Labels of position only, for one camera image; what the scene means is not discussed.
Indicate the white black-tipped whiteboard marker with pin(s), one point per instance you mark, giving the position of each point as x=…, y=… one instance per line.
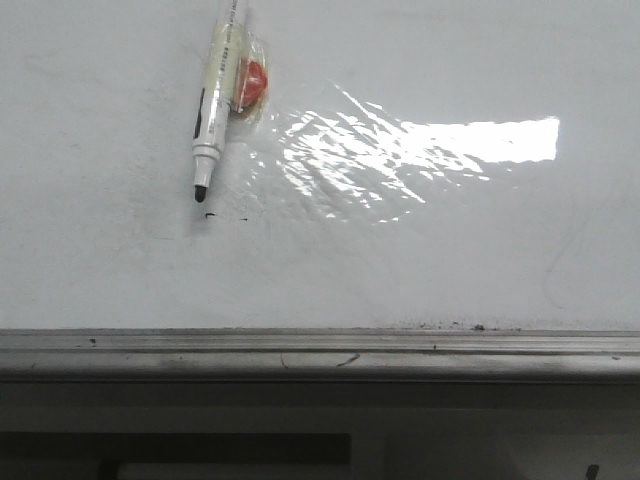
x=217, y=93

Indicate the red magnet taped to marker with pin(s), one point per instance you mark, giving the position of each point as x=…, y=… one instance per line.
x=252, y=79

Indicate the white whiteboard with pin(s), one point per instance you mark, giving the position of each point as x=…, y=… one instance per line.
x=417, y=164

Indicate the aluminium whiteboard tray rail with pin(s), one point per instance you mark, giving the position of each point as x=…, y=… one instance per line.
x=319, y=355

